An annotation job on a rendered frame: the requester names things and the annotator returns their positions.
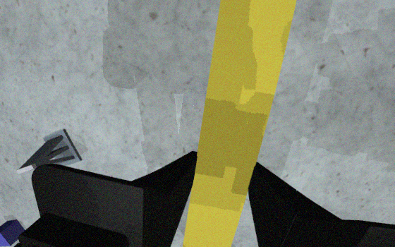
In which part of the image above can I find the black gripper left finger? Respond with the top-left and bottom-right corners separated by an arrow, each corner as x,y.
31,151 -> 198,247

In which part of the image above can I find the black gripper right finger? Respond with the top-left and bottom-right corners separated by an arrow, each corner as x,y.
248,162 -> 395,247

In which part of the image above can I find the yellow bar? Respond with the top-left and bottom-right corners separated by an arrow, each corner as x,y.
183,0 -> 297,247

